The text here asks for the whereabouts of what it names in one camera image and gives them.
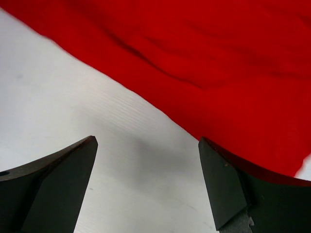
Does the red t shirt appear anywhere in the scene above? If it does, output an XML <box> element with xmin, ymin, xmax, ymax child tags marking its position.
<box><xmin>0</xmin><ymin>0</ymin><xmax>311</xmax><ymax>176</ymax></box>

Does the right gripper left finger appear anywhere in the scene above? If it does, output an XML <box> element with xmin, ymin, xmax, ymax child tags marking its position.
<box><xmin>0</xmin><ymin>136</ymin><xmax>98</xmax><ymax>233</ymax></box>

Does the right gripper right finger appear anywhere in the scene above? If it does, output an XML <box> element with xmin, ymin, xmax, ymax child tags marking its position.
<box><xmin>199</xmin><ymin>138</ymin><xmax>311</xmax><ymax>233</ymax></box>

